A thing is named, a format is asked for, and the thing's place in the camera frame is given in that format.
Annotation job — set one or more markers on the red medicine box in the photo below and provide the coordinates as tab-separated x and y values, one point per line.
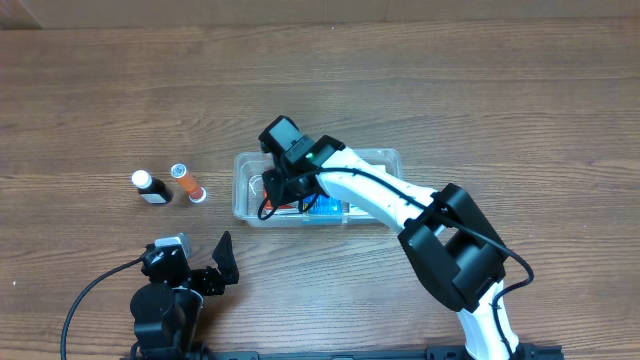
281	210

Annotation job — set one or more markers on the dark bottle white cap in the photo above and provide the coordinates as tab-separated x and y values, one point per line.
151	189

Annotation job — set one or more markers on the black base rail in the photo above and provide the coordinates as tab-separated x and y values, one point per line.
448	352

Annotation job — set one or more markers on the blue medicine box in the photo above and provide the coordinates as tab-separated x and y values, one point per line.
321	205

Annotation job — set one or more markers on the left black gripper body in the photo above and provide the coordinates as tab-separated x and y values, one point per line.
210	280

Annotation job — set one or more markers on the white medicine box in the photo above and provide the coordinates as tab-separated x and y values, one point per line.
355	210

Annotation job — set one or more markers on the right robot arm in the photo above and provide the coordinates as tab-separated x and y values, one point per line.
456	254

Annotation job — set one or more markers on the clear plastic container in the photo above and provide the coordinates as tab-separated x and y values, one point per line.
248	194

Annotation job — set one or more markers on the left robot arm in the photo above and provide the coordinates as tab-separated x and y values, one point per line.
167	309

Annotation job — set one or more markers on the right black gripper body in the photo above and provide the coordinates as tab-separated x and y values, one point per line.
275	185

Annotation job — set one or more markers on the orange pill vial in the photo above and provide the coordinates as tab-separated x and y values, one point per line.
196	193

